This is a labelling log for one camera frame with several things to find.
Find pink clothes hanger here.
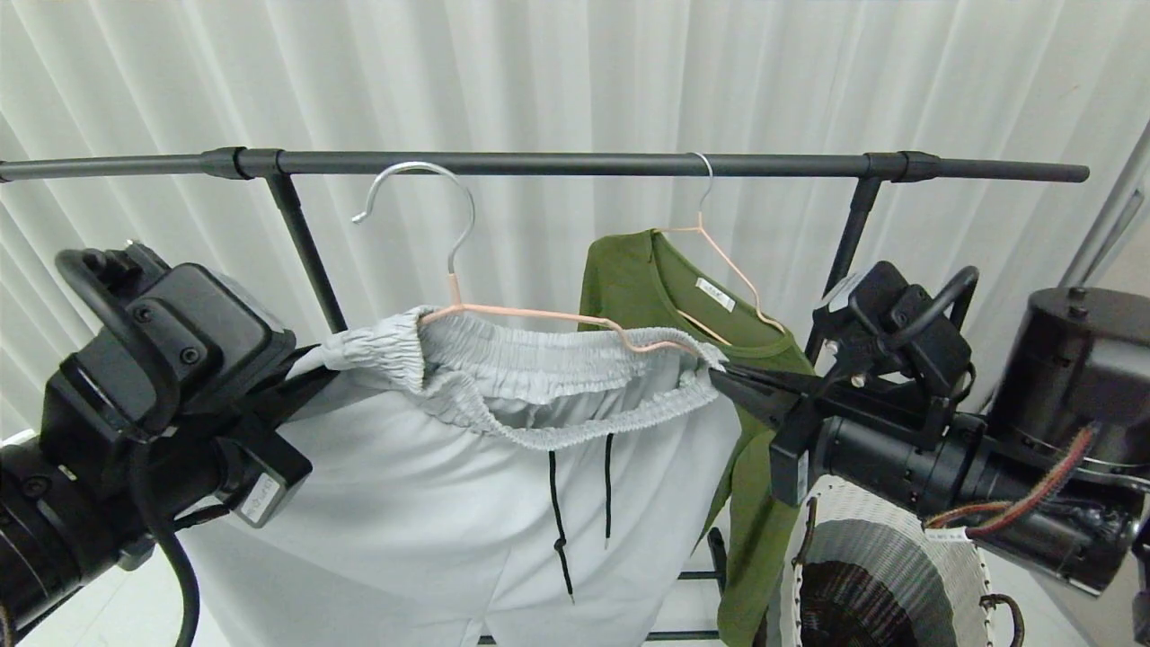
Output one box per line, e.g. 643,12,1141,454
656,153,790,347
352,162,724,365

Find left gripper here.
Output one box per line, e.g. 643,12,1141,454
0,422,314,639

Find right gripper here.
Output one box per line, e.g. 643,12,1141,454
710,364,1142,594

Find white laundry basket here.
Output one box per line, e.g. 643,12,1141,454
780,474,1025,647

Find pale grey shorts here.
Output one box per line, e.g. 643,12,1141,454
180,306,742,647

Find black clothes rack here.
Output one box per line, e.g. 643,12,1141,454
0,148,1090,644

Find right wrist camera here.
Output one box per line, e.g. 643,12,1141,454
813,261,978,450

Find green printed shirt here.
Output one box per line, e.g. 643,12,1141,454
579,229,818,647

